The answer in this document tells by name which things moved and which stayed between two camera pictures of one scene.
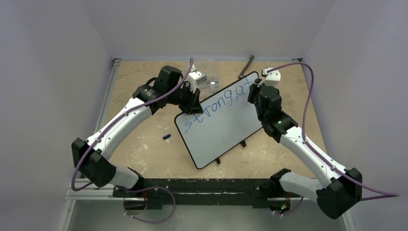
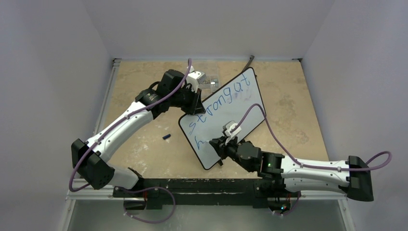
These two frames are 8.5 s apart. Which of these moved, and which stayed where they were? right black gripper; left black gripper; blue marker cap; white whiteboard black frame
Moved: right black gripper
Stayed: white whiteboard black frame; left black gripper; blue marker cap
